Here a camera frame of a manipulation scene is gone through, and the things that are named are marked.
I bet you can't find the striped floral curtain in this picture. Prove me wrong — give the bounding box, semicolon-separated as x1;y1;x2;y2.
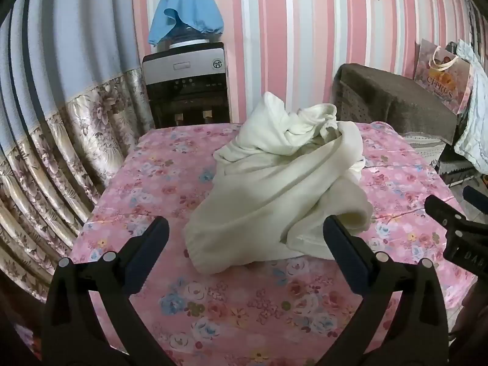
0;0;155;302

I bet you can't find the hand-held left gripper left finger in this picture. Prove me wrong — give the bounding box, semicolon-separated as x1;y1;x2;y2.
40;216;180;366

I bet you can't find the pink gift bag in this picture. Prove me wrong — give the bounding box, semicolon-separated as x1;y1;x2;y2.
414;39;473;115

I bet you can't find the blue cloth cover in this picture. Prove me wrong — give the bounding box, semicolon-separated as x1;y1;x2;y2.
148;0;225;46

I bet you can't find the cream white sweatshirt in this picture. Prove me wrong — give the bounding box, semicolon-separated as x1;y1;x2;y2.
183;91;374;275

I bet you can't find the black silver water dispenser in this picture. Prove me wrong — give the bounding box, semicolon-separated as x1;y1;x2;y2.
142;42;226;129

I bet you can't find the pink floral bedsheet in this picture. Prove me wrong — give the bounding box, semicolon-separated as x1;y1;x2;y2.
70;121;477;366

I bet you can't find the white lace sofa cover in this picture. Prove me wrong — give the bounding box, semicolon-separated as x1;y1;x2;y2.
402;131;447;168

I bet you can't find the blue water bottle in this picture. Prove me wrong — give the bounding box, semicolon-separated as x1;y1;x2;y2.
168;27;208;49

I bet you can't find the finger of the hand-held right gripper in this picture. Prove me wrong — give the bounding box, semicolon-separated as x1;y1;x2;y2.
424;194;471;233
462;185;488;212

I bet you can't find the brown sofa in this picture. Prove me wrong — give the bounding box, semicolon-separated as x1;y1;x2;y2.
332;63;458;145

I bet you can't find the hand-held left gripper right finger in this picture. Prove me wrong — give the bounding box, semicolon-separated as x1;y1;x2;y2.
322;214;450;366

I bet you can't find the white quilted cloth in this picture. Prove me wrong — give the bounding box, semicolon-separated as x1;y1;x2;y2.
454;39;488;176

